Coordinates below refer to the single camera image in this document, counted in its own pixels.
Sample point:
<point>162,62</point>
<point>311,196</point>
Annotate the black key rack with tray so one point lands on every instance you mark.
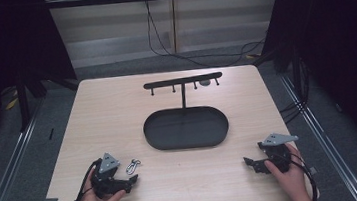
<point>186,128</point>

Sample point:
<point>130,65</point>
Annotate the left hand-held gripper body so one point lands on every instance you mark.
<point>105,183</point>

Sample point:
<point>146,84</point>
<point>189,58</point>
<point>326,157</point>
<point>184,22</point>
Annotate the small grey round disc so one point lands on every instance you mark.
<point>205,83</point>

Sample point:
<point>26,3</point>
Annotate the person's right hand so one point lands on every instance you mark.
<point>290,182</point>

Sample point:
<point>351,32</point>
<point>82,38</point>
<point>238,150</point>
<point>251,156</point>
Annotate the black metal stand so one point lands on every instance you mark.
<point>23,103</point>

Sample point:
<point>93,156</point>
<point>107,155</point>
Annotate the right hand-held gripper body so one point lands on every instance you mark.
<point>277,152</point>

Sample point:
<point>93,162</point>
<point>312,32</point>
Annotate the yellow floor object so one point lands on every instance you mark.
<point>11,103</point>

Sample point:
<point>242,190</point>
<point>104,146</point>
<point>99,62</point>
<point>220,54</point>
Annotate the black curtain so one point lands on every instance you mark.
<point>341,46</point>
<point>3,48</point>

